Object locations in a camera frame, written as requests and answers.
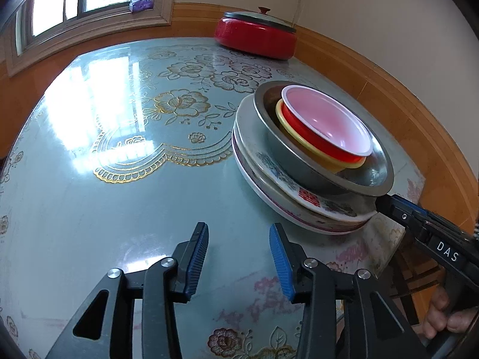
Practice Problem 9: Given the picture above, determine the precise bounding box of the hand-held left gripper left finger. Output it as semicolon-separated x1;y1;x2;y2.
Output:
45;222;209;359

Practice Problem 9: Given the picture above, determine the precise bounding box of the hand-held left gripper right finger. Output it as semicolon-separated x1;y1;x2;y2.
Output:
269;222;427;359

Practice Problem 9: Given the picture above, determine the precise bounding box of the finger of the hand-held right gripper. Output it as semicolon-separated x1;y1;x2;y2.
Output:
375;196;431;241
390;194;428;215

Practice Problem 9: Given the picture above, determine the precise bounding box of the large purple-rimmed floral plate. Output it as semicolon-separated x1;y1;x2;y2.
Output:
232;135;377;236

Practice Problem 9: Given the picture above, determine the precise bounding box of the white plate with red print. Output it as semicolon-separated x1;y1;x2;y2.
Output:
234;93;377;219
233;127;375;226

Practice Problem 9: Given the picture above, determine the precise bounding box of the stainless steel bowl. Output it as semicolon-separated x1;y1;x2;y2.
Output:
253;81;394;197

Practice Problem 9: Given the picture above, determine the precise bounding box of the red plastic bowl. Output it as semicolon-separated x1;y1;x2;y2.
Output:
281;85;374;158

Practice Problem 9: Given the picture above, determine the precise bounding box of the yellow plastic bowl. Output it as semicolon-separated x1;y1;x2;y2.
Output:
275;99;367;174

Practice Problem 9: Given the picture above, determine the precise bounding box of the person's right hand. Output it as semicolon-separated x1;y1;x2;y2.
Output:
422;287;479;340

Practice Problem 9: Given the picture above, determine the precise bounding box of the wooden stool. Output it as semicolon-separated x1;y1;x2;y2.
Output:
389;239;446;326

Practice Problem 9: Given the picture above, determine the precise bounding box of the floral green tablecloth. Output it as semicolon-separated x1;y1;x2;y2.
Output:
0;37;427;359

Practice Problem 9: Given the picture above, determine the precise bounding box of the red electric cooker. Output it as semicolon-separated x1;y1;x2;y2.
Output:
214;18;297;60

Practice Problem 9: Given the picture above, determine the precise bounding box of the grey cooker lid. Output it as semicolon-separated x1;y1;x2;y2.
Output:
223;7;297;34

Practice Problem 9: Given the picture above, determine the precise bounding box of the window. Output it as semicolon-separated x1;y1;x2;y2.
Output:
5;0;176;77

